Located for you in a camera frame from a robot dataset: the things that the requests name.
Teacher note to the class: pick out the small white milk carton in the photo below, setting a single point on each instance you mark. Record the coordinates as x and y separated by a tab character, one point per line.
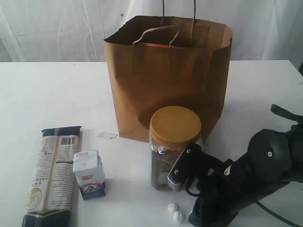
89	173

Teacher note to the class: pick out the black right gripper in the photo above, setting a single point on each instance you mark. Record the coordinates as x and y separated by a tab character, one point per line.
223	192

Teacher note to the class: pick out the white candy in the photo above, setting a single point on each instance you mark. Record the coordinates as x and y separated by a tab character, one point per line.
172	208
178	217

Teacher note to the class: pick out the long noodle package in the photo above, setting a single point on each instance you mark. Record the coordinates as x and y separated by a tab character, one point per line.
51	187

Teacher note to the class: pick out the clear tape piece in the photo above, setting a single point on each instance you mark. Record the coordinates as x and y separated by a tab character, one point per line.
107	135

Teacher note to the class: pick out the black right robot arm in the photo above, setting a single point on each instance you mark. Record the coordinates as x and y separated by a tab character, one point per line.
273	160

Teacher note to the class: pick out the brown orange standup pouch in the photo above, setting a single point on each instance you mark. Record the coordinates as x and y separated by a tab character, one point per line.
177	45

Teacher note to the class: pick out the brown paper bag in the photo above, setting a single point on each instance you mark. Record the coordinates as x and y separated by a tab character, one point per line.
145	79

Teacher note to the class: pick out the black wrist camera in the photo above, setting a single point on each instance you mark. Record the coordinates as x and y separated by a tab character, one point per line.
189	165

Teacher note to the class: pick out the clear jar with yellow lid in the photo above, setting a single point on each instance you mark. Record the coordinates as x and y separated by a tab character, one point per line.
172	128

